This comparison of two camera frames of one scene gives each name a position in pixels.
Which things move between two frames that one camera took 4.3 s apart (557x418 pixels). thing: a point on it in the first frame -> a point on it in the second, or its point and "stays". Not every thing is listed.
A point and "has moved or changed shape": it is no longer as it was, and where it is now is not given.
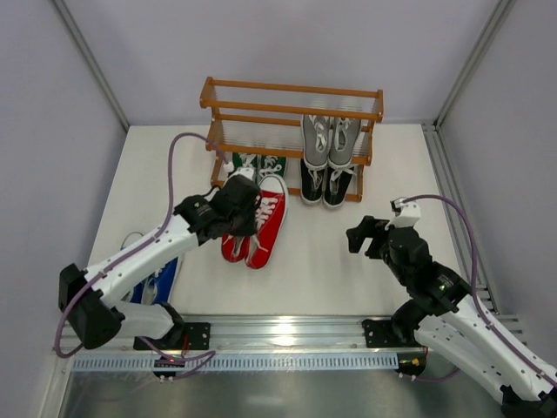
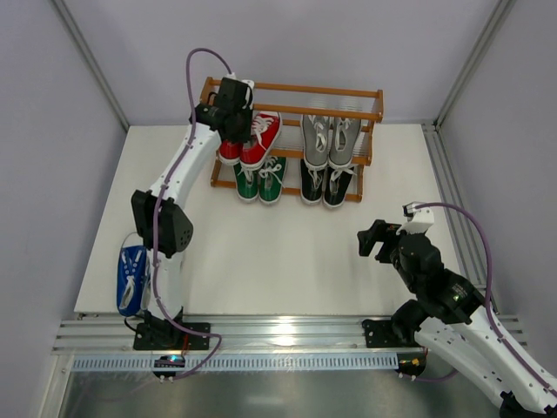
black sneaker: [336, 182] stays
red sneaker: [271, 212] -> [265, 129]
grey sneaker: [343, 135] stays
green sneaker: [244, 159] has moved or changed shape
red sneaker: [234, 248] -> [230, 152]
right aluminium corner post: [503, 9] stays
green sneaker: [272, 170] stays
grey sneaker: [316, 130] stays
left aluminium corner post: [80, 40] stays
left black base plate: [184, 336] stays
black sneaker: [312, 183] stays
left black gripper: [245, 213] -> [239, 126]
